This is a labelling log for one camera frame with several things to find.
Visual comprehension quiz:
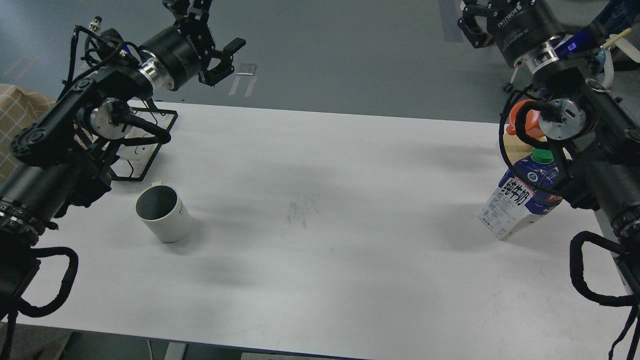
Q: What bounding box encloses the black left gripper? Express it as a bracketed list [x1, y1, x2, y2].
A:
[139, 0, 247, 92]

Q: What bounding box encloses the wooden cup tree stand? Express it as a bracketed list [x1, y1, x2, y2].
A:
[501, 27, 640, 162]

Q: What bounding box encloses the blue white milk carton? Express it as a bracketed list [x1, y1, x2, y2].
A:
[477, 148, 563, 240]

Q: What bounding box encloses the black wire dish rack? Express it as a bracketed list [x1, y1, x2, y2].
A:
[81, 98, 179, 182]

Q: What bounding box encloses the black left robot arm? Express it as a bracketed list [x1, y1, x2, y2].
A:
[1, 0, 247, 360]

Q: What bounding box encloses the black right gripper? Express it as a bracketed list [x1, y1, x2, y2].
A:
[457, 0, 566, 68]

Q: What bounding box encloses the checkered beige cloth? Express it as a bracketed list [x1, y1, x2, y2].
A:
[0, 84, 57, 183]

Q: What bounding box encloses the blue plastic cup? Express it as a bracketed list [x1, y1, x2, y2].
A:
[563, 33, 607, 75]

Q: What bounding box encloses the white ribbed ceramic mug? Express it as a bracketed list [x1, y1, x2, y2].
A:
[134, 181, 194, 244]

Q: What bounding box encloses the orange plastic cup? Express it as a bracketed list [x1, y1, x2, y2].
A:
[506, 99, 546, 139]

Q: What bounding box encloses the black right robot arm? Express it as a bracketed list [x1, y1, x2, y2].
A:
[457, 0, 640, 360]

